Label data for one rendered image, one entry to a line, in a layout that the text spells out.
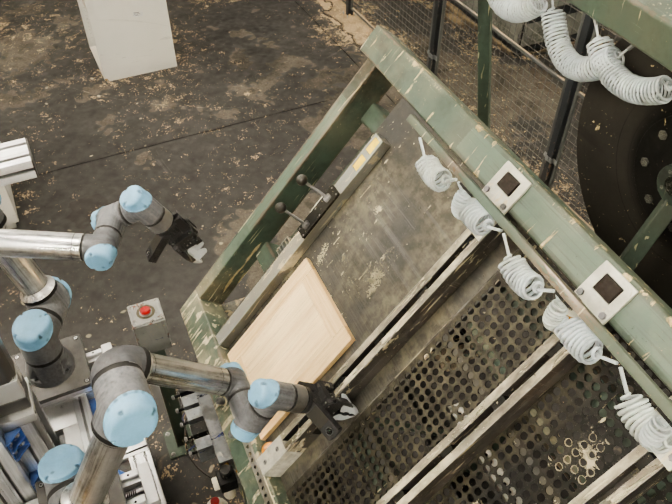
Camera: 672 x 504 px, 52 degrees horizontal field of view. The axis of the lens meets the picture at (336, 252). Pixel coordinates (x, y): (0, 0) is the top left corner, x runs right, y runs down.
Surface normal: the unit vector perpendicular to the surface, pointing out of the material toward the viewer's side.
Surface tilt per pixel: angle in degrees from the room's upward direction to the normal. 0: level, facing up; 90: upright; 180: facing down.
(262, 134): 0
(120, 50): 90
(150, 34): 90
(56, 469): 7
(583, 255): 50
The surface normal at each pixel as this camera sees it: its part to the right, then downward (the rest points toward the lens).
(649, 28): -0.92, 0.27
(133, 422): 0.51, 0.52
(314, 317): -0.70, -0.25
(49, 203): 0.01, -0.71
